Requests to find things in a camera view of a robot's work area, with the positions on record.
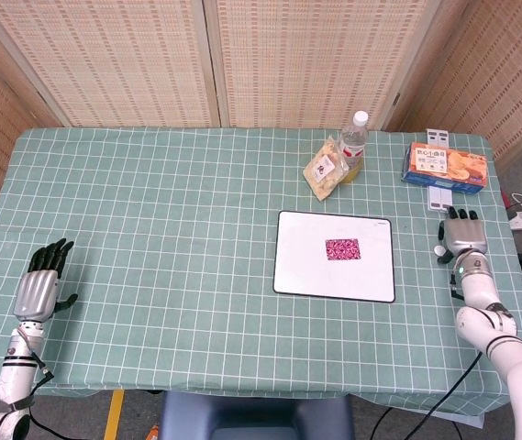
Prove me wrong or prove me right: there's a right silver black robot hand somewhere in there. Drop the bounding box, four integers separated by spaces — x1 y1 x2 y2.
437 205 489 265

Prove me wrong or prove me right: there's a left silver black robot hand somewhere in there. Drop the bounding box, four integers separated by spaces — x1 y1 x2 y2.
14 237 79 323

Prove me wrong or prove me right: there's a white board with black rim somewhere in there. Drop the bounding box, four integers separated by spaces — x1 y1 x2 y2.
272 210 396 304

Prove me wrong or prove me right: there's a white plastic rack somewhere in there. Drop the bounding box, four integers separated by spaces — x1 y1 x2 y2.
426 128 454 212

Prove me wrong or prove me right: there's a blue orange cookie box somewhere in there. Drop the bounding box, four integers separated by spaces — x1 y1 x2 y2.
400 141 489 195

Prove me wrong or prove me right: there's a green checked tablecloth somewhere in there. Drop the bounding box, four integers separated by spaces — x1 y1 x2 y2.
0 126 522 416

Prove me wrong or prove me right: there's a clear plastic water bottle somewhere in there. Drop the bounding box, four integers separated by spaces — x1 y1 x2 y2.
338 110 371 173

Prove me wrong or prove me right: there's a clear bag of snacks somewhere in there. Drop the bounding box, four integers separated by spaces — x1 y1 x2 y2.
302 136 350 202

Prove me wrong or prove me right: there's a bamboo folding screen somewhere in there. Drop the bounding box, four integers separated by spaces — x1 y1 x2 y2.
0 0 522 210

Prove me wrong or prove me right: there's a dark blue chair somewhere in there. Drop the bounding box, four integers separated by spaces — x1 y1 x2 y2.
158 389 356 440

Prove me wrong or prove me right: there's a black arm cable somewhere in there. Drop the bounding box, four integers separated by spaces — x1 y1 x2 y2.
405 350 484 440

